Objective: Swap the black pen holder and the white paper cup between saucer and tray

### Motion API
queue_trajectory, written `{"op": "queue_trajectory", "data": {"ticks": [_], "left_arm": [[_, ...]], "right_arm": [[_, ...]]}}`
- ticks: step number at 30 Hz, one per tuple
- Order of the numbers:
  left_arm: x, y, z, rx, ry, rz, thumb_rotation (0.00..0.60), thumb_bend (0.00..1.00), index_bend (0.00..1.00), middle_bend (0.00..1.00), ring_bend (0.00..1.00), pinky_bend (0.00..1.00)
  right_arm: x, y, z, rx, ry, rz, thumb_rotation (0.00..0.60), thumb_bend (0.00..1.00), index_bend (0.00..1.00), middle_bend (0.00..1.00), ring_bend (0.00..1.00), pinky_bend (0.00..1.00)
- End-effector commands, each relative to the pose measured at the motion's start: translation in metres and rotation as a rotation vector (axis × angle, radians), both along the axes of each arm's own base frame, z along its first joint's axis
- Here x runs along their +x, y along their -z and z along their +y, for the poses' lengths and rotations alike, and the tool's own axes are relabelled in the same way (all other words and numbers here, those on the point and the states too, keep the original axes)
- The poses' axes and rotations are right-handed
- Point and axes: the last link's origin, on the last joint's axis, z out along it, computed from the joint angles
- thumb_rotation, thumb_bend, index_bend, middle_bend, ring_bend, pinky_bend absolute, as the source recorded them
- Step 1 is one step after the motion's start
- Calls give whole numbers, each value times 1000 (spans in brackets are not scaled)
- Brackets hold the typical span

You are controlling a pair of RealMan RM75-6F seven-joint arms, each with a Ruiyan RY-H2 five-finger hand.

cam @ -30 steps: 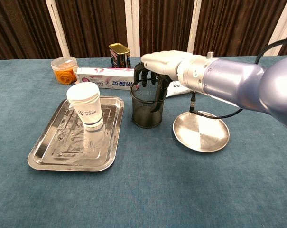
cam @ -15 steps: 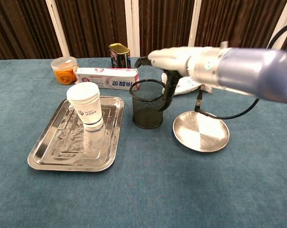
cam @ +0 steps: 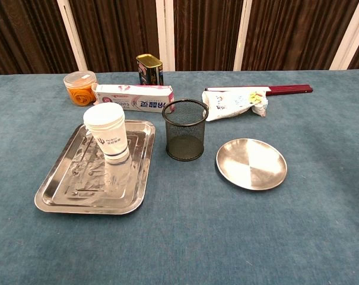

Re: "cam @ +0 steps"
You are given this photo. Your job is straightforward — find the dark red sleeved chopsticks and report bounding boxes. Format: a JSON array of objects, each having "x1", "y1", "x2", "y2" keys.
[{"x1": 205, "y1": 84, "x2": 314, "y2": 96}]

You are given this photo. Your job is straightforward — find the white printed snack bag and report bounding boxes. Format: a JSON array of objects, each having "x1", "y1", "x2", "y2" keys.
[{"x1": 201, "y1": 90, "x2": 269, "y2": 122}]

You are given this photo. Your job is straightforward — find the black gold tin can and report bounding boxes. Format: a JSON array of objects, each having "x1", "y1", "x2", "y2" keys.
[{"x1": 135, "y1": 53, "x2": 164, "y2": 86}]

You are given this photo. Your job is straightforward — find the black cup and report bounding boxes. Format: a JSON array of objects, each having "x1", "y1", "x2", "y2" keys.
[{"x1": 161, "y1": 99, "x2": 209, "y2": 162}]

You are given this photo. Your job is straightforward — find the dark brown pleated curtain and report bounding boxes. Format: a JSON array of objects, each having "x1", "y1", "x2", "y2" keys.
[{"x1": 0, "y1": 0, "x2": 359, "y2": 77}]

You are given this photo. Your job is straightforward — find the white frame post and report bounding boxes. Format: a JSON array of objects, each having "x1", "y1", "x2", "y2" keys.
[
  {"x1": 329, "y1": 0, "x2": 359, "y2": 71},
  {"x1": 233, "y1": 0, "x2": 253, "y2": 72},
  {"x1": 155, "y1": 0, "x2": 176, "y2": 72},
  {"x1": 56, "y1": 0, "x2": 88, "y2": 72}
]

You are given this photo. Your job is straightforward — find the round steel plate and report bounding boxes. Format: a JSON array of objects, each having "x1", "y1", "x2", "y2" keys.
[{"x1": 215, "y1": 138, "x2": 288, "y2": 191}]

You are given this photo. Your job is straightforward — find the rectangular steel tray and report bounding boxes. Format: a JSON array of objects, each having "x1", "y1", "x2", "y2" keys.
[{"x1": 34, "y1": 119, "x2": 156, "y2": 215}]

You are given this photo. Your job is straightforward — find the clear jar orange contents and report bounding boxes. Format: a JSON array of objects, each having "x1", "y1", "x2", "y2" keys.
[{"x1": 63, "y1": 70, "x2": 98, "y2": 107}]

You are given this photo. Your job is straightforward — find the blue felt table cover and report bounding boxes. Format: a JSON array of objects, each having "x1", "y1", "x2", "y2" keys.
[{"x1": 0, "y1": 69, "x2": 359, "y2": 285}]

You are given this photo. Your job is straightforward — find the white pink toothpaste box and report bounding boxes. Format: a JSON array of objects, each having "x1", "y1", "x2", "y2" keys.
[{"x1": 91, "y1": 83, "x2": 176, "y2": 114}]

